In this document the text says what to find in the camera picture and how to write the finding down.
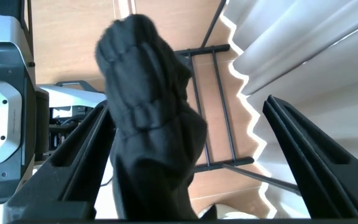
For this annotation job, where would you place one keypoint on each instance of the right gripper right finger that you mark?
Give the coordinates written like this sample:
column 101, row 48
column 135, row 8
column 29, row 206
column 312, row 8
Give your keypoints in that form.
column 328, row 186

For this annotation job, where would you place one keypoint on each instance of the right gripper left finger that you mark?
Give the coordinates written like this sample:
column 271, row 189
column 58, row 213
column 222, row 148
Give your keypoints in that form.
column 42, row 186

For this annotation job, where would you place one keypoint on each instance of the black shorts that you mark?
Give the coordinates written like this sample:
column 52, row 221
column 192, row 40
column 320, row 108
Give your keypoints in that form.
column 148, row 124

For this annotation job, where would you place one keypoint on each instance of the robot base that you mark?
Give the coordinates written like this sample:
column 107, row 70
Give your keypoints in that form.
column 5, row 124

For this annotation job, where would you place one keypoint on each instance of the black clothes rack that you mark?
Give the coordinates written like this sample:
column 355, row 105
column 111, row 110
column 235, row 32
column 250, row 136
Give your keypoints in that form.
column 217, row 93

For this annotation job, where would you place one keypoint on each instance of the beige curtain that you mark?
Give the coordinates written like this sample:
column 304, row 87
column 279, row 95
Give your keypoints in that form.
column 322, row 62

